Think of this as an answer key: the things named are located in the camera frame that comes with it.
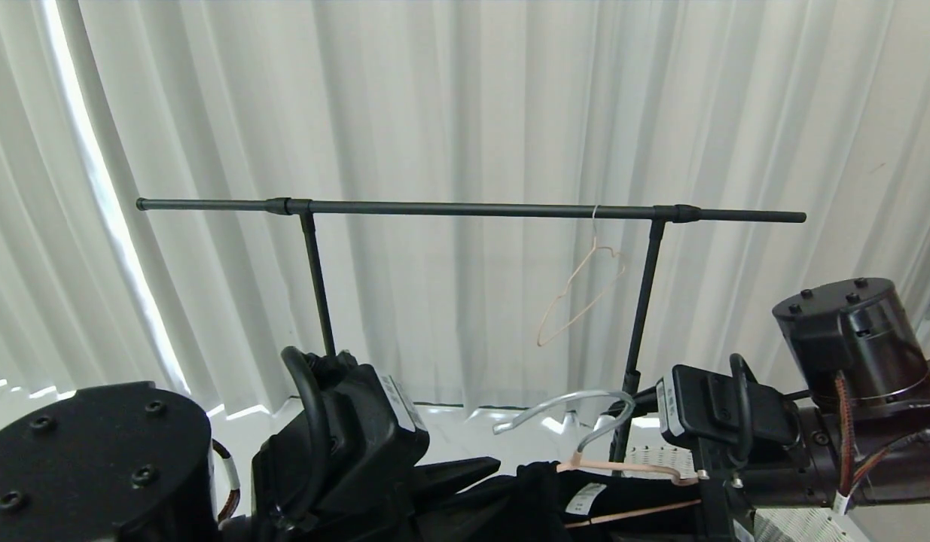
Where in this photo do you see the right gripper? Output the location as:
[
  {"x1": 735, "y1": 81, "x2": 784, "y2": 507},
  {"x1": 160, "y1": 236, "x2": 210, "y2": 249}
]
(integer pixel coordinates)
[{"x1": 696, "y1": 459, "x2": 758, "y2": 542}]

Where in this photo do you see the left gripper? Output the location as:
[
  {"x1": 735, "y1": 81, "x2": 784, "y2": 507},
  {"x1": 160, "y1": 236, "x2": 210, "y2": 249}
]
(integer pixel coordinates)
[{"x1": 284, "y1": 456, "x2": 503, "y2": 542}]

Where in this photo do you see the black garment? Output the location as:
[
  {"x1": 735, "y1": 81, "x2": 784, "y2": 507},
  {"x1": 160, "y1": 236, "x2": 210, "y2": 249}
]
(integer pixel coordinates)
[{"x1": 427, "y1": 461, "x2": 710, "y2": 542}]

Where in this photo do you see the pink clothes hanger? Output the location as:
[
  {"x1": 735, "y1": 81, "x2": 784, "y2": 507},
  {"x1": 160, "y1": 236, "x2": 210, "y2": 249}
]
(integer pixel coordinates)
[
  {"x1": 493, "y1": 389, "x2": 700, "y2": 528},
  {"x1": 536, "y1": 205, "x2": 628, "y2": 349}
]

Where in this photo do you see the white laundry basket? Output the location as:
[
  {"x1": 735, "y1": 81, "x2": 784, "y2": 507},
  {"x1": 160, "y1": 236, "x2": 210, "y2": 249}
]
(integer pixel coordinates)
[{"x1": 632, "y1": 444, "x2": 872, "y2": 542}]

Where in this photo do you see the black clothes rack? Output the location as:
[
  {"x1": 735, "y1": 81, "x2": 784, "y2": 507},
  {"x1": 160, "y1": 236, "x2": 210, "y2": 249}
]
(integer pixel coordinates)
[{"x1": 136, "y1": 197, "x2": 807, "y2": 464}]

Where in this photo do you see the white curtain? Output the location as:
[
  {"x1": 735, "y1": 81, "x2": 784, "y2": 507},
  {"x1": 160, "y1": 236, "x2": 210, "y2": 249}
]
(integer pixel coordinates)
[{"x1": 0, "y1": 0, "x2": 930, "y2": 422}]

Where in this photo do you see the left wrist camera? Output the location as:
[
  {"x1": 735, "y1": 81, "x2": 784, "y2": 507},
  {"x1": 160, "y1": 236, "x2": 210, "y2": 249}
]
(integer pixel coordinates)
[{"x1": 252, "y1": 348, "x2": 431, "y2": 528}]

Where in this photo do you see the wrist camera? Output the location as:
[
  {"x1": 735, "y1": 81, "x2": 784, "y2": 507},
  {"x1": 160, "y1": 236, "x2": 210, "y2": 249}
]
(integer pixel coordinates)
[
  {"x1": 655, "y1": 364, "x2": 800, "y2": 471},
  {"x1": 252, "y1": 348, "x2": 431, "y2": 528}
]

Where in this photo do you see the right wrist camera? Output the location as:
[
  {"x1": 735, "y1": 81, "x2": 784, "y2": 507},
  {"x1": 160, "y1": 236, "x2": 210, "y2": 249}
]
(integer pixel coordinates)
[{"x1": 655, "y1": 364, "x2": 800, "y2": 471}]

